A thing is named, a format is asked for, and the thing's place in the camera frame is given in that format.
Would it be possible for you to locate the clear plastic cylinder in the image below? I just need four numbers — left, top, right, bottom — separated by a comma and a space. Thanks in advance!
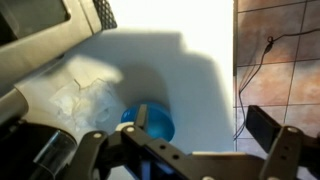
32, 129, 78, 178

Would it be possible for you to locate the thin black floor cable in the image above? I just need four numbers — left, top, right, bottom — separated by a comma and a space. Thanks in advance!
233, 28, 320, 141

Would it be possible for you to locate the silver toaster oven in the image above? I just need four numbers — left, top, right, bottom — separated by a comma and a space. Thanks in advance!
0, 0, 118, 126

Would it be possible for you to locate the crumpled clear plastic wrap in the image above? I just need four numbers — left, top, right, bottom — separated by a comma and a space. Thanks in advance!
49, 78, 118, 132

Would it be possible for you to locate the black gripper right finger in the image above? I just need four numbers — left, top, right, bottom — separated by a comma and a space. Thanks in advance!
245, 104, 320, 180

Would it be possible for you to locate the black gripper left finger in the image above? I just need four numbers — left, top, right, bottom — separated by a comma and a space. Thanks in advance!
71, 103, 201, 180

